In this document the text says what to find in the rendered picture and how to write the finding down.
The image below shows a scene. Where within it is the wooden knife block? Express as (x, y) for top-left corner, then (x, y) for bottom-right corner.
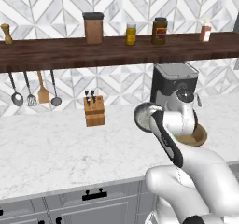
(82, 89), (106, 128)

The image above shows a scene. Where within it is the hanging wooden spatula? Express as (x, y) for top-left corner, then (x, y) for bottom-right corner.
(35, 70), (51, 105)

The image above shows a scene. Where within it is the grey cupboard door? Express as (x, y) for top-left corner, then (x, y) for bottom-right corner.
(49, 202), (139, 224)
(0, 212), (49, 224)

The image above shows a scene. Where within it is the brown canister with black lid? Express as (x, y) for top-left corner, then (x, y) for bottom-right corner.
(81, 11), (105, 46)

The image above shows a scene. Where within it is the hanging metal spoon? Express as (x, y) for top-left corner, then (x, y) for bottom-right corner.
(49, 70), (63, 107)

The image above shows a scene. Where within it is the wooden pepper grinder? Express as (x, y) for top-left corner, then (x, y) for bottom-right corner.
(0, 22), (14, 46)

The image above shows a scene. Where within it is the dark wooden wall shelf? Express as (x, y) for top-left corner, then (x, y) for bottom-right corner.
(0, 31), (239, 74)

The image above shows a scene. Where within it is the hanging metal ladle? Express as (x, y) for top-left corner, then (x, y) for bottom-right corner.
(7, 71), (24, 107)

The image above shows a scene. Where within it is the black and silver coffee machine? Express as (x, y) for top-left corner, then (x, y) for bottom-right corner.
(150, 62), (203, 111)

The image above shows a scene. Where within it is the red and white bottle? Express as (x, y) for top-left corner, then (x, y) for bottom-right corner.
(199, 18), (213, 43)

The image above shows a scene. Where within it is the yellow spice jar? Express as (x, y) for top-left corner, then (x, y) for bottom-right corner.
(125, 22), (137, 47)

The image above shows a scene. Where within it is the grey drawer front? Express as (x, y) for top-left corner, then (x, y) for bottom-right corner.
(60, 180), (142, 207)
(0, 198), (35, 217)

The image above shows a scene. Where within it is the brown jar with red label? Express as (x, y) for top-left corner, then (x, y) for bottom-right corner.
(151, 17), (169, 46)

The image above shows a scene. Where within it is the wooden bowl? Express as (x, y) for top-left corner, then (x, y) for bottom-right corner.
(173, 123), (208, 148)

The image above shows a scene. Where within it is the hanging metal slotted turner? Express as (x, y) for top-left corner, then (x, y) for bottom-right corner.
(22, 71), (38, 107)

